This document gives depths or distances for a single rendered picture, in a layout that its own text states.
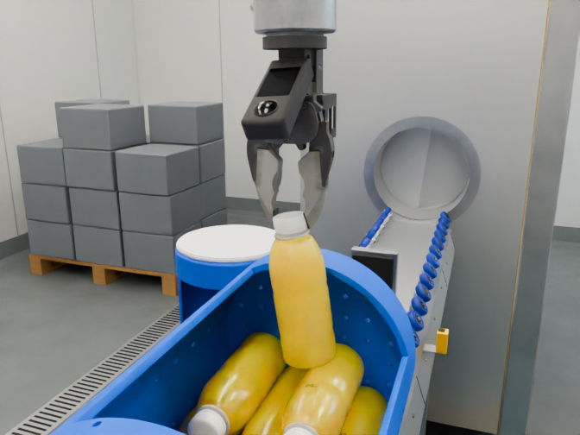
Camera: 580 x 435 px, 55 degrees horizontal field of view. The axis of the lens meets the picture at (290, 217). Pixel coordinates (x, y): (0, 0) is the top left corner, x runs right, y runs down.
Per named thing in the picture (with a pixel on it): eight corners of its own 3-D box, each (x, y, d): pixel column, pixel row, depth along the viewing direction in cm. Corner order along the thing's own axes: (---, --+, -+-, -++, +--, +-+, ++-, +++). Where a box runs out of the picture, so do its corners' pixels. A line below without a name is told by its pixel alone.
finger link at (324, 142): (340, 183, 62) (328, 104, 60) (337, 185, 61) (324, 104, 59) (300, 187, 64) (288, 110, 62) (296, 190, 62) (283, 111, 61)
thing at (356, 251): (394, 316, 124) (399, 250, 119) (392, 324, 120) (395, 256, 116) (351, 310, 127) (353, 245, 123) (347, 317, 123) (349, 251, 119)
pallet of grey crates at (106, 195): (230, 256, 432) (224, 102, 400) (175, 296, 360) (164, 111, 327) (103, 240, 472) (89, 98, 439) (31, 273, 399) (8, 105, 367)
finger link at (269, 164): (289, 216, 70) (300, 144, 67) (272, 228, 65) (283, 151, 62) (266, 210, 71) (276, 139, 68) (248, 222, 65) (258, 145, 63)
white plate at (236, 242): (198, 222, 157) (198, 225, 157) (158, 254, 131) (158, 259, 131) (293, 227, 152) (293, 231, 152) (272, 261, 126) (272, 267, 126)
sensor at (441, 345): (447, 349, 116) (449, 327, 114) (446, 356, 113) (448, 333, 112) (410, 343, 118) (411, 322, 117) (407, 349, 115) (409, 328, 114)
